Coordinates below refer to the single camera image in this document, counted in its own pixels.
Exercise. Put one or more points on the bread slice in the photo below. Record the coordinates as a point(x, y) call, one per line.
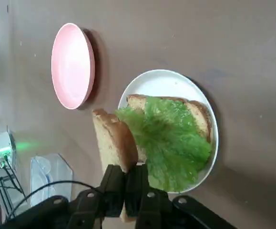
point(199, 114)
point(114, 140)

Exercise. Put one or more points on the clear plastic container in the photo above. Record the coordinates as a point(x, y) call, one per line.
point(47, 176)

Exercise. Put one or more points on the pink round plate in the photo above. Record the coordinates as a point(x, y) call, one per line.
point(71, 66)

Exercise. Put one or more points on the green lettuce leaf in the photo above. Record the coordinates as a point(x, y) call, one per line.
point(168, 143)

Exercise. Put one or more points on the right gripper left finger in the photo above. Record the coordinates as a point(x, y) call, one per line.
point(80, 210)

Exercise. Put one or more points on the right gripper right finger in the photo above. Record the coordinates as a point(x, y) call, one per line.
point(156, 210)

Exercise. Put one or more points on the white round plate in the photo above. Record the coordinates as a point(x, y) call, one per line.
point(166, 83)

